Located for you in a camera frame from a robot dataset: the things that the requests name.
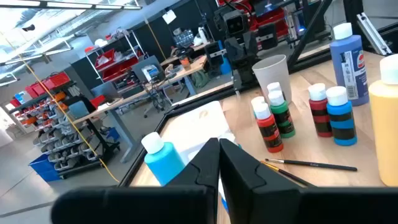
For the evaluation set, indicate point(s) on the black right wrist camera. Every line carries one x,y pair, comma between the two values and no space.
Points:
235,23

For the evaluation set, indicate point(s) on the small teal paint bottle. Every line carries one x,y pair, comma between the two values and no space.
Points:
257,100

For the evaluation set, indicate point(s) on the small green paint bottle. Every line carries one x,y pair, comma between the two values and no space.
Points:
280,109

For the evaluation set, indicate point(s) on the grey monitor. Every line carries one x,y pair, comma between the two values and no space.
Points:
140,67

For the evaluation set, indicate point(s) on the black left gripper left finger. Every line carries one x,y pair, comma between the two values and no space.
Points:
199,180

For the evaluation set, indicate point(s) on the white shelf with red bins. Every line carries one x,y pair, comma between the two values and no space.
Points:
107,59

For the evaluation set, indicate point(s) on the large yellow paint bottle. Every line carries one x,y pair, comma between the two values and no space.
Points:
385,124

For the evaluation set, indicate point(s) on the small orange-bristled paintbrush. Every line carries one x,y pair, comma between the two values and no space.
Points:
289,175

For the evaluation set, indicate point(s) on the white plastic cup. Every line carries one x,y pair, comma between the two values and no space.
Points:
270,74

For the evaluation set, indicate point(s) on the red bin shelf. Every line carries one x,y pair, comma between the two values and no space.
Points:
270,18

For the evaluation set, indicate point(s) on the small wooden desk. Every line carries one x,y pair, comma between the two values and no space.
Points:
199,47

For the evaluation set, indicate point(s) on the overhead frame bar with lights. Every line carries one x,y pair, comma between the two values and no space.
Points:
42,3

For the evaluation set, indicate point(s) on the black table frame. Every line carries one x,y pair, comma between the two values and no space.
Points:
174,109

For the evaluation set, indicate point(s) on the parts bin rack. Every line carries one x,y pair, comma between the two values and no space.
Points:
62,137

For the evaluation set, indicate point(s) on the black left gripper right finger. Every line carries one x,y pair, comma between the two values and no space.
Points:
245,186

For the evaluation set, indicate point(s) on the long wooden desk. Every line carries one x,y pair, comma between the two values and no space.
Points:
194,66

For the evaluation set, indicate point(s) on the white plastic caddy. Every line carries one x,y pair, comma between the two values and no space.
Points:
199,127

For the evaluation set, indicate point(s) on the small tablet screen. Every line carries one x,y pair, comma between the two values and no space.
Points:
150,72

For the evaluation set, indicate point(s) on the black silver-ferrule paintbrush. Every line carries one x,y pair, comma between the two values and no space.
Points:
311,164

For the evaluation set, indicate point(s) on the small blue paint bottle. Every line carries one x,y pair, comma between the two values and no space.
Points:
339,110

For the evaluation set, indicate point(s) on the red cup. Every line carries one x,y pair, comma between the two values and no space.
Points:
185,63

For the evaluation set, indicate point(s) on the blue plastic crate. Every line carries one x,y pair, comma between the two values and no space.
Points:
43,169

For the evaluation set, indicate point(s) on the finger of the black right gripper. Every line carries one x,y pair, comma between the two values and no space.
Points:
251,74
240,77

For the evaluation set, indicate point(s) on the large cyan paint bottle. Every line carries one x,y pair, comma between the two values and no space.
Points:
164,165

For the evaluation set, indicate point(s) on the large periwinkle blue paint bottle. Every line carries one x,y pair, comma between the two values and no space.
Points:
337,56

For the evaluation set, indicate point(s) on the small dark red paint bottle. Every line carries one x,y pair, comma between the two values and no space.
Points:
317,105

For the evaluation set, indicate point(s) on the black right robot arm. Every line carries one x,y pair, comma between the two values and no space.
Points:
268,36

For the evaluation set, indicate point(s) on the silver aluminium extrusion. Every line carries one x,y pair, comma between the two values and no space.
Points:
373,34

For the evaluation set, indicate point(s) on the blue bin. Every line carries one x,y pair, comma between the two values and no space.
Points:
226,67

